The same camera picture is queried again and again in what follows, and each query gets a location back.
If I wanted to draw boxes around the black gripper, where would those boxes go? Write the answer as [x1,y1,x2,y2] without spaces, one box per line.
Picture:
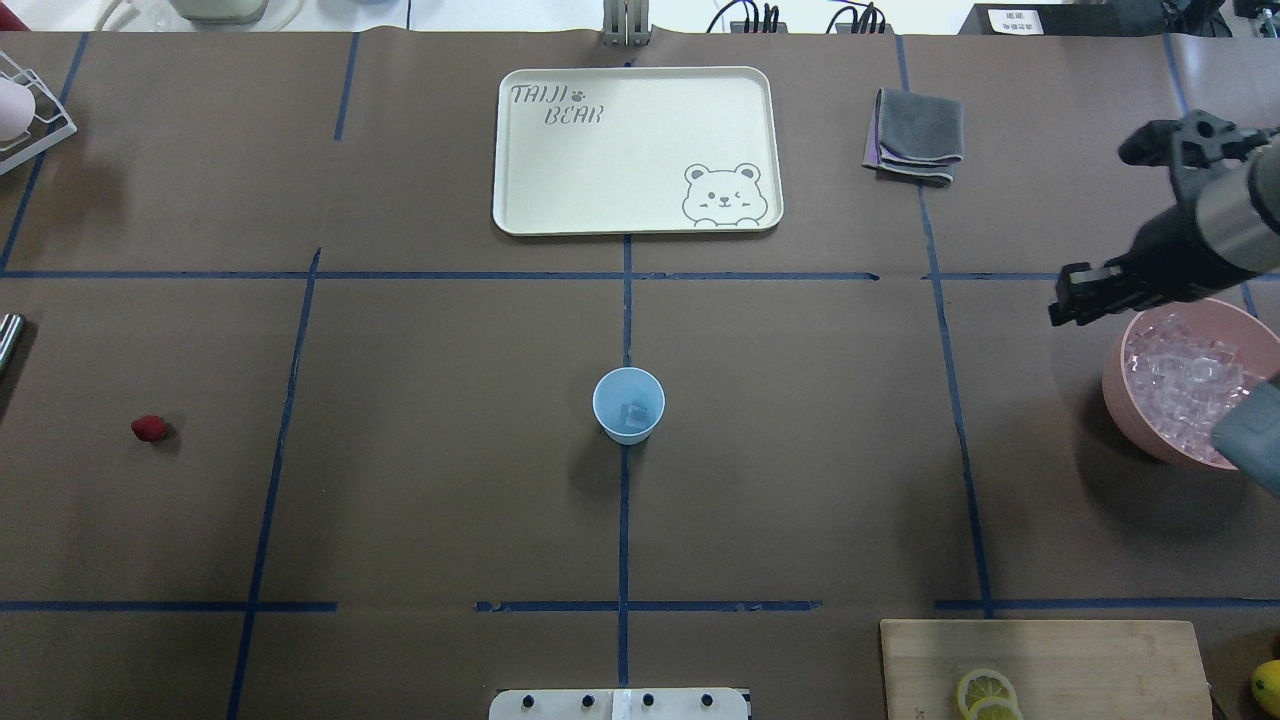
[1048,208,1242,327]

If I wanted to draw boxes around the light blue plastic cup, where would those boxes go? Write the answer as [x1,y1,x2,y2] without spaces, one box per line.
[591,366,666,446]

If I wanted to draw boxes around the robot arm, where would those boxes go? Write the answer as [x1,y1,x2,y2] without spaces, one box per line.
[1048,141,1277,493]

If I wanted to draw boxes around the pink bowl of ice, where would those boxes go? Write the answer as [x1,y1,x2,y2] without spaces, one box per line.
[1102,299,1279,471]

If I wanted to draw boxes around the pink upturned cup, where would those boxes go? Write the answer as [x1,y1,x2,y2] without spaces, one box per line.
[0,76,36,143]

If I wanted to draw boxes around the grey folded cloth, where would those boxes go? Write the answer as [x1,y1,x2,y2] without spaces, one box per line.
[861,88,965,188]

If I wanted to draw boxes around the bamboo cutting board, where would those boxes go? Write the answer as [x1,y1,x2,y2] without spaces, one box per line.
[879,619,1213,719]

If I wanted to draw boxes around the lemon slices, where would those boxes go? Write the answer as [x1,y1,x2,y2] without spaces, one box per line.
[954,667,1024,719]

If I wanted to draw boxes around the cream bear tray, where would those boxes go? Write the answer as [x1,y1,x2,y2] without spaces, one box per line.
[492,67,785,237]

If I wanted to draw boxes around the red strawberry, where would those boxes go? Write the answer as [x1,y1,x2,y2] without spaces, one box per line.
[131,415,170,443]

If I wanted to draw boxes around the steel muddler black cap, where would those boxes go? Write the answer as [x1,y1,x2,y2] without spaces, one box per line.
[0,313,27,377]

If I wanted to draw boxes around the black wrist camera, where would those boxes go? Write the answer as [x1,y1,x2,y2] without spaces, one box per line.
[1117,110,1279,204]

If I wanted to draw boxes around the aluminium frame post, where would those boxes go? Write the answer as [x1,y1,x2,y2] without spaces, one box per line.
[602,0,652,47]

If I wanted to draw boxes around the white pedestal column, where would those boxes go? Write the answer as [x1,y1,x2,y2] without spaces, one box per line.
[488,687,753,719]

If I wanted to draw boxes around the white wire cup rack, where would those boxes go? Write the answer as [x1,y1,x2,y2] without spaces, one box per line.
[1,53,78,176]

